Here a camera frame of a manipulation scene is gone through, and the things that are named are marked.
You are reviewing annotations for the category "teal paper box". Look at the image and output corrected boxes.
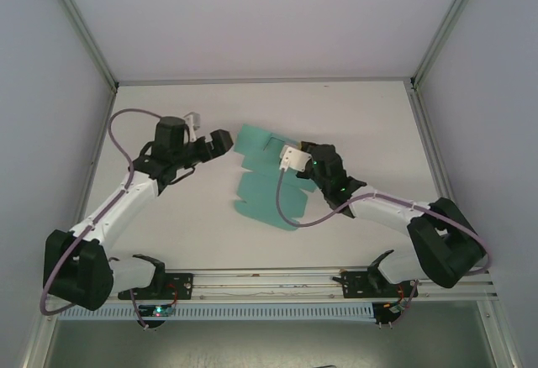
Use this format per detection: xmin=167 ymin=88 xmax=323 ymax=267
xmin=233 ymin=123 xmax=320 ymax=233

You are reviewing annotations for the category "circuit board with green light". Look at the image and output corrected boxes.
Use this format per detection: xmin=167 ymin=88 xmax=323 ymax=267
xmin=140 ymin=305 xmax=176 ymax=318

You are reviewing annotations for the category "grey metal sheet panel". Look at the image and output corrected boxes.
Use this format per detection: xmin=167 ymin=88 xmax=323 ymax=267
xmin=45 ymin=321 xmax=493 ymax=368

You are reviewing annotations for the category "aluminium left side rail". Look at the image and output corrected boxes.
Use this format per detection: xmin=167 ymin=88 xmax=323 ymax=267
xmin=71 ymin=88 xmax=119 ymax=234

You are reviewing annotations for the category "aluminium right side rail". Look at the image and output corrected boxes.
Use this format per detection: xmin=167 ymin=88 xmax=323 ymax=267
xmin=407 ymin=88 xmax=467 ymax=218

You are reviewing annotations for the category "aluminium mounting rail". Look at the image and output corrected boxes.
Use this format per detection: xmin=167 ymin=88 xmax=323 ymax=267
xmin=40 ymin=267 xmax=500 ymax=304

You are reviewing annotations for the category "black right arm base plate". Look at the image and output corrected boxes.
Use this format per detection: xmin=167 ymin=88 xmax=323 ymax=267
xmin=340 ymin=270 xmax=417 ymax=301

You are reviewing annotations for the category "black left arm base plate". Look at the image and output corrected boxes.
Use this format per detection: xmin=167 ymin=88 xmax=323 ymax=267
xmin=118 ymin=272 xmax=195 ymax=302

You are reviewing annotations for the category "slotted grey cable duct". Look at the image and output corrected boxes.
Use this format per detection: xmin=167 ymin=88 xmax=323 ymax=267
xmin=58 ymin=303 xmax=375 ymax=323

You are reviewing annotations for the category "aluminium left frame post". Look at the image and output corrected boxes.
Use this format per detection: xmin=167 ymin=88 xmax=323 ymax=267
xmin=40 ymin=0 xmax=121 ymax=92

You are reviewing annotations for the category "aluminium frame post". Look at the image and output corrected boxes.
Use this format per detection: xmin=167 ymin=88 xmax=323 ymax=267
xmin=410 ymin=0 xmax=488 ymax=92
xmin=40 ymin=0 xmax=121 ymax=92

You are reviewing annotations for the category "black mounting bracket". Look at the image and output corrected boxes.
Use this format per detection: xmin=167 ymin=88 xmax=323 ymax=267
xmin=372 ymin=301 xmax=404 ymax=331
xmin=136 ymin=319 xmax=167 ymax=332

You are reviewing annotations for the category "aluminium right frame post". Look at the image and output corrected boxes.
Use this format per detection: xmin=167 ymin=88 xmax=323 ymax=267
xmin=410 ymin=0 xmax=488 ymax=92

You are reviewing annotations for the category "aluminium frame leg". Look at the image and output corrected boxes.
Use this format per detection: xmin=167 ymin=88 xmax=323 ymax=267
xmin=23 ymin=300 xmax=58 ymax=368
xmin=478 ymin=300 xmax=520 ymax=368

